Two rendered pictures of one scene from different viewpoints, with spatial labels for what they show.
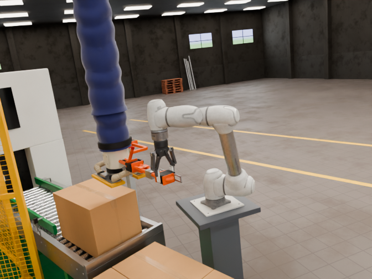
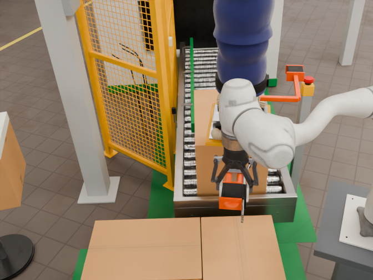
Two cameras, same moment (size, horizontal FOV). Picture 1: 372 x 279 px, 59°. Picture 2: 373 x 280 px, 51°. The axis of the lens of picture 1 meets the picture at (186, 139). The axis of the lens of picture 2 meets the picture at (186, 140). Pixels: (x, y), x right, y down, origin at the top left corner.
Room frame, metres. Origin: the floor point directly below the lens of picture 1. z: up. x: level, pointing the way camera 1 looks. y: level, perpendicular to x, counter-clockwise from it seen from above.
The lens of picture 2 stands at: (0.95, -0.45, 2.21)
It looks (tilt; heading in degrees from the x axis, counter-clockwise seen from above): 36 degrees down; 46
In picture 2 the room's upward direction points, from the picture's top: 4 degrees counter-clockwise
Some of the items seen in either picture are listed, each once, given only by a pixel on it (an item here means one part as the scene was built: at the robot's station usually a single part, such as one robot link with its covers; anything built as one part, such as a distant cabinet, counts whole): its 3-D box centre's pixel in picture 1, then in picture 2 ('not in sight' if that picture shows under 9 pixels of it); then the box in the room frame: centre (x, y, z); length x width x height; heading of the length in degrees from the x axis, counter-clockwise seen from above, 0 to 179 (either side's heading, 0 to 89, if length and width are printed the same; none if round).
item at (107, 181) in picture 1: (107, 176); (219, 120); (2.14, 0.56, 1.17); 0.34 x 0.10 x 0.05; 35
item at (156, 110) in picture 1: (159, 114); (239, 108); (1.71, 0.12, 1.62); 0.13 x 0.11 x 0.16; 64
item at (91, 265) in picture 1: (127, 245); (235, 200); (2.24, 0.53, 0.58); 0.70 x 0.03 x 0.06; 134
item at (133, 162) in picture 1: (134, 165); not in sight; (1.99, 0.34, 1.27); 0.10 x 0.08 x 0.06; 125
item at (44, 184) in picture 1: (67, 191); not in sight; (3.53, 1.40, 0.60); 1.60 x 0.11 x 0.09; 44
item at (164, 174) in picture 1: (164, 177); (231, 195); (1.70, 0.14, 1.27); 0.08 x 0.07 x 0.05; 35
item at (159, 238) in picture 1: (129, 258); (234, 213); (2.24, 0.53, 0.48); 0.70 x 0.03 x 0.15; 134
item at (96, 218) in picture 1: (97, 214); (227, 140); (2.48, 0.78, 0.75); 0.60 x 0.40 x 0.40; 44
